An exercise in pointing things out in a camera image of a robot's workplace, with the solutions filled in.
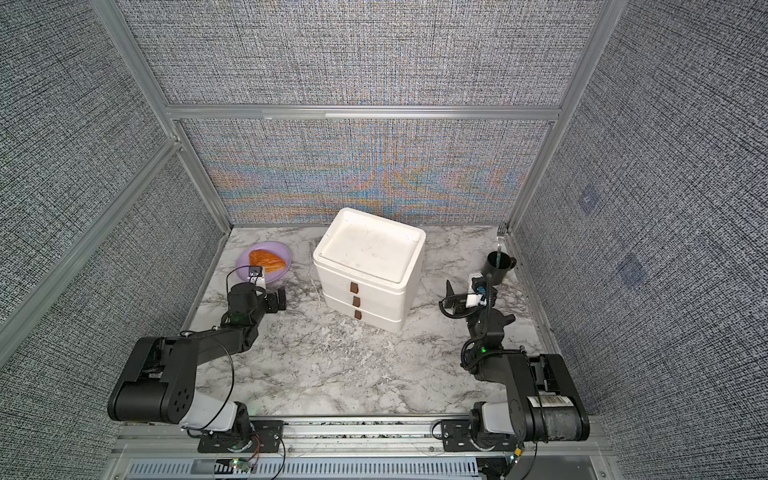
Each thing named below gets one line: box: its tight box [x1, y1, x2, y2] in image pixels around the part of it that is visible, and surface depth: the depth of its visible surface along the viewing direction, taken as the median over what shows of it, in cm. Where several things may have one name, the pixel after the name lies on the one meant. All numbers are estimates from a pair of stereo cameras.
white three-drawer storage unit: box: [313, 208, 427, 333], surface depth 83 cm
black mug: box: [481, 251, 517, 286], surface depth 102 cm
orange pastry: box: [248, 249, 287, 273], surface depth 108 cm
